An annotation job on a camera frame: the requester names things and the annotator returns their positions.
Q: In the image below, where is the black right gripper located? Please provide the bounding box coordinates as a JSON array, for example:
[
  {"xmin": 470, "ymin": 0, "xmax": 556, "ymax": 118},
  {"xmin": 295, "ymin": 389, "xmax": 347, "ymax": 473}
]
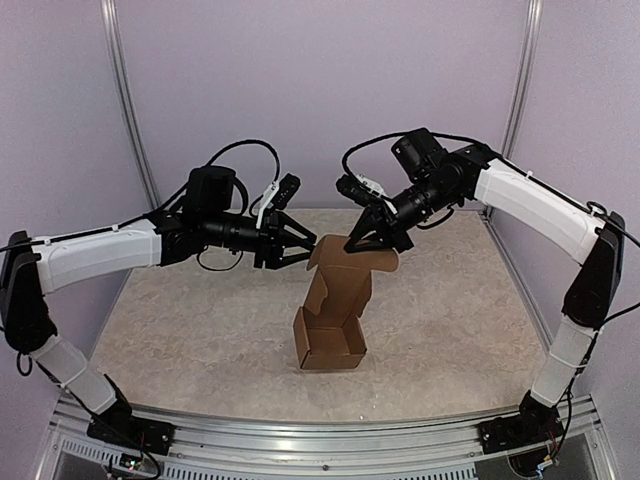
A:
[{"xmin": 344, "ymin": 174, "xmax": 459, "ymax": 252}]

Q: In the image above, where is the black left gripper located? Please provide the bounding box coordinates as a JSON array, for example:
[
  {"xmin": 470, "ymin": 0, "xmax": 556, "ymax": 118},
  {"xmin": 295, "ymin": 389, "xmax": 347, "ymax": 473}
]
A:
[{"xmin": 203, "ymin": 210, "xmax": 321, "ymax": 269}]

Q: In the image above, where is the brown cardboard box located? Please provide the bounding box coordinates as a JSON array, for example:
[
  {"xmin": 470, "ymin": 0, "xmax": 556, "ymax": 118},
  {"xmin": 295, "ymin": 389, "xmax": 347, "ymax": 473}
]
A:
[{"xmin": 293, "ymin": 235, "xmax": 399, "ymax": 371}]

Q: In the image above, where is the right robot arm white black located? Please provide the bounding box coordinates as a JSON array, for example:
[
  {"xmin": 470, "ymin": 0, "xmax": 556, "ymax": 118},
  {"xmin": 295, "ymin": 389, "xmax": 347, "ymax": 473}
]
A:
[{"xmin": 336, "ymin": 128, "xmax": 628, "ymax": 444}]

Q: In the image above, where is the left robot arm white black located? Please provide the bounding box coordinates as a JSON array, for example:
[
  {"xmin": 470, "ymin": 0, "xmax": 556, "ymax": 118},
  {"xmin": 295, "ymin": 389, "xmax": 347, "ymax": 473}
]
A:
[{"xmin": 1, "ymin": 166, "xmax": 316, "ymax": 445}]

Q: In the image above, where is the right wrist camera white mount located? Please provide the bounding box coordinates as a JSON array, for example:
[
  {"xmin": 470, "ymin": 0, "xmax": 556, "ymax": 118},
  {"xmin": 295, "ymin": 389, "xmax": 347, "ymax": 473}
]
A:
[{"xmin": 336, "ymin": 174, "xmax": 388, "ymax": 208}]

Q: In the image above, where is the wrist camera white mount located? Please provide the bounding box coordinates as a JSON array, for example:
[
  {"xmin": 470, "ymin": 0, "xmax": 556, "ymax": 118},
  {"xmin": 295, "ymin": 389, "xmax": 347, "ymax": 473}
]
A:
[
  {"xmin": 255, "ymin": 173, "xmax": 301, "ymax": 228},
  {"xmin": 336, "ymin": 174, "xmax": 388, "ymax": 208}
]

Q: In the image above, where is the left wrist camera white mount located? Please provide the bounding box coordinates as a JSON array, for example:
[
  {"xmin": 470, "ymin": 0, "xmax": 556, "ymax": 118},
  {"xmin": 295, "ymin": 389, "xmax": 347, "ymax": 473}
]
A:
[{"xmin": 255, "ymin": 173, "xmax": 301, "ymax": 228}]

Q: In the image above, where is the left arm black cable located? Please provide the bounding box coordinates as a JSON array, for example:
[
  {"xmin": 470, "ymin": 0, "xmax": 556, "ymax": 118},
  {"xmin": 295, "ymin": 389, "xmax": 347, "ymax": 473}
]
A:
[{"xmin": 0, "ymin": 139, "xmax": 281, "ymax": 381}]

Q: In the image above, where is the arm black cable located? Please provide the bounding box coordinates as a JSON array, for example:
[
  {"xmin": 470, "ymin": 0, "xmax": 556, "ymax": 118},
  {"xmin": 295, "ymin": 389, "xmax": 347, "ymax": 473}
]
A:
[
  {"xmin": 341, "ymin": 130, "xmax": 640, "ymax": 321},
  {"xmin": 0, "ymin": 139, "xmax": 281, "ymax": 381}
]

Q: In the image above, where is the right aluminium frame post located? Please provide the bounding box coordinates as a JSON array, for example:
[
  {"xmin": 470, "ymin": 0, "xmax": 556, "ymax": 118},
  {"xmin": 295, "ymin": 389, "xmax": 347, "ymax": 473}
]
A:
[{"xmin": 501, "ymin": 0, "xmax": 543, "ymax": 158}]

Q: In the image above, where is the aluminium frame post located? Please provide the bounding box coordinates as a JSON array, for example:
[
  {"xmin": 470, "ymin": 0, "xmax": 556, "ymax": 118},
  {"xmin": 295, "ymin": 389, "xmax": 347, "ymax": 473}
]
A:
[
  {"xmin": 501, "ymin": 0, "xmax": 543, "ymax": 158},
  {"xmin": 100, "ymin": 0, "xmax": 160, "ymax": 209}
]

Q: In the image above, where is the left aluminium frame post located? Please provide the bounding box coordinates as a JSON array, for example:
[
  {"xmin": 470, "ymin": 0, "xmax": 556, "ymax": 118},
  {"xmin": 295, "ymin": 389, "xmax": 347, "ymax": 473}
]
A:
[{"xmin": 100, "ymin": 0, "xmax": 160, "ymax": 209}]

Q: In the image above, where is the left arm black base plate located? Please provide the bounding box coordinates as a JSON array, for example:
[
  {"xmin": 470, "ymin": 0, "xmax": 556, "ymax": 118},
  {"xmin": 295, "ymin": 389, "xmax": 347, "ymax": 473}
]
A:
[{"xmin": 87, "ymin": 416, "xmax": 175, "ymax": 456}]

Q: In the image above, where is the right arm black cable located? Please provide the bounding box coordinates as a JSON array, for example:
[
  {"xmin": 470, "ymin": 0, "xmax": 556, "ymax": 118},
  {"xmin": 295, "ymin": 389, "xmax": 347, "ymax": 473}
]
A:
[{"xmin": 341, "ymin": 130, "xmax": 640, "ymax": 321}]

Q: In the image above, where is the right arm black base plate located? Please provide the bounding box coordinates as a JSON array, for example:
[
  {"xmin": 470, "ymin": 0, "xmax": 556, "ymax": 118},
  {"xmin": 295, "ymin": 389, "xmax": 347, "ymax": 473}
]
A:
[{"xmin": 477, "ymin": 415, "xmax": 564, "ymax": 455}]

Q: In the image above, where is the front aluminium frame rail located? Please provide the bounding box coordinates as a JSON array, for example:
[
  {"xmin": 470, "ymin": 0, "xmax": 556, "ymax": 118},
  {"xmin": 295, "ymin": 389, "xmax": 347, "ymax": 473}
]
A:
[{"xmin": 35, "ymin": 396, "xmax": 621, "ymax": 479}]

